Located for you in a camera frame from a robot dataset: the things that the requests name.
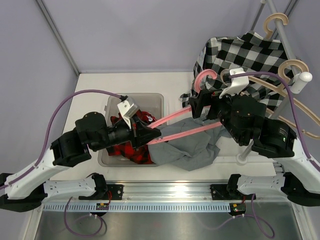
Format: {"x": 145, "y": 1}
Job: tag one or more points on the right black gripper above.
{"x": 206, "y": 97}

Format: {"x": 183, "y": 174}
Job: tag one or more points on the red black plaid shirt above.
{"x": 140, "y": 156}

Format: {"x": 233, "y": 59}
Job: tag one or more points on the aluminium mounting rail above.
{"x": 165, "y": 191}

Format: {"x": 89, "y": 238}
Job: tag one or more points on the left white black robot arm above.
{"x": 31, "y": 187}

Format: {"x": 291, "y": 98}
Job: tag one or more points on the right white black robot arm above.
{"x": 244, "y": 119}

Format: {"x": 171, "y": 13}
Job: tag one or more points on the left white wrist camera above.
{"x": 127, "y": 109}

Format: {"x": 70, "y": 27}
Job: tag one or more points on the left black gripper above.
{"x": 143, "y": 134}

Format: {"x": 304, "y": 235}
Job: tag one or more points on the white slotted cable duct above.
{"x": 139, "y": 207}

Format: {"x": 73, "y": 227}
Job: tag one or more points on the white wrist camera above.
{"x": 127, "y": 109}
{"x": 234, "y": 85}

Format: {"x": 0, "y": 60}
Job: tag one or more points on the clear plastic bin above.
{"x": 153, "y": 103}

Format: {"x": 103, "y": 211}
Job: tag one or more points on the grey shirt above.
{"x": 190, "y": 152}

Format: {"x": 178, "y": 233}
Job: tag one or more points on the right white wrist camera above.
{"x": 234, "y": 85}

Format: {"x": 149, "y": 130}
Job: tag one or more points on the black white plaid shirt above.
{"x": 251, "y": 52}

